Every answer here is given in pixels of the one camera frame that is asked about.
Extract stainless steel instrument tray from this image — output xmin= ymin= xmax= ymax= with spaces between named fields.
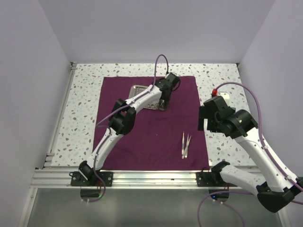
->
xmin=128 ymin=85 xmax=168 ymax=111

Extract steel tweezers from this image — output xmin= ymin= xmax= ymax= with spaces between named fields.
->
xmin=181 ymin=132 xmax=189 ymax=159
xmin=184 ymin=134 xmax=191 ymax=159

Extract purple surgical drape cloth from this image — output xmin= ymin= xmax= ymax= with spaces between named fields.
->
xmin=102 ymin=76 xmax=209 ymax=171

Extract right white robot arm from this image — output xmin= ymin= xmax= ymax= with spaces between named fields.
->
xmin=198 ymin=103 xmax=303 ymax=213

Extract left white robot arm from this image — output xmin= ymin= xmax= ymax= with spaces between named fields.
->
xmin=78 ymin=84 xmax=173 ymax=186

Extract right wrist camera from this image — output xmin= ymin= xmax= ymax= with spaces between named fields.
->
xmin=204 ymin=96 xmax=236 ymax=119

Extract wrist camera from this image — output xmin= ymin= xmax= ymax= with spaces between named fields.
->
xmin=204 ymin=96 xmax=236 ymax=119
xmin=164 ymin=72 xmax=181 ymax=91

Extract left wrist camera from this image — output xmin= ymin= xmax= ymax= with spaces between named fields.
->
xmin=164 ymin=72 xmax=181 ymax=91

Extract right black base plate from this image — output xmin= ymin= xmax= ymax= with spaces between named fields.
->
xmin=196 ymin=172 xmax=236 ymax=187

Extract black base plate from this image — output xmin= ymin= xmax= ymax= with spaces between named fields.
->
xmin=196 ymin=172 xmax=236 ymax=187
xmin=69 ymin=171 xmax=113 ymax=187

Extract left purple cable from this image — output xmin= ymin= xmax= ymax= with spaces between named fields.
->
xmin=94 ymin=54 xmax=170 ymax=203

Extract purple cable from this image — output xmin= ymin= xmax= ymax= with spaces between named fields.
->
xmin=94 ymin=54 xmax=170 ymax=203
xmin=197 ymin=82 xmax=303 ymax=227

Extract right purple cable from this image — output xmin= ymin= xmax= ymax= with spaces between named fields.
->
xmin=197 ymin=82 xmax=303 ymax=227

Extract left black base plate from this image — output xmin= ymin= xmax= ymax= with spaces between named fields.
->
xmin=69 ymin=171 xmax=113 ymax=187

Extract aluminium left side rail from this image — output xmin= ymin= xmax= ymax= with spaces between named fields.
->
xmin=43 ymin=62 xmax=78 ymax=168

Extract aluminium rail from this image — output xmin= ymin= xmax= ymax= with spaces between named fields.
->
xmin=43 ymin=62 xmax=78 ymax=168
xmin=30 ymin=168 xmax=280 ymax=190

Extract aluminium front rail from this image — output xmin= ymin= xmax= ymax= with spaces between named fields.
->
xmin=30 ymin=168 xmax=280 ymax=190

